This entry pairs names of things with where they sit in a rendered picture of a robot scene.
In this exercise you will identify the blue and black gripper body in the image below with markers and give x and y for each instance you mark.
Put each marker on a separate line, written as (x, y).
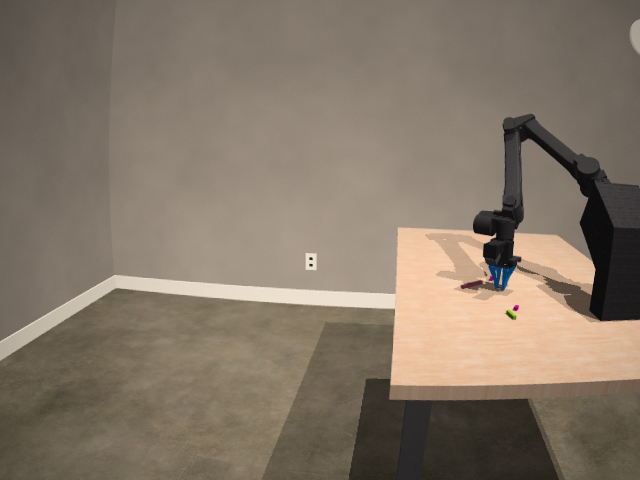
(503, 263)

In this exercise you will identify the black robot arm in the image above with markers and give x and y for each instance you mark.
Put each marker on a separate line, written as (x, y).
(511, 215)

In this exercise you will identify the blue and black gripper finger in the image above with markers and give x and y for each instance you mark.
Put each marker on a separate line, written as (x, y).
(505, 278)
(498, 272)

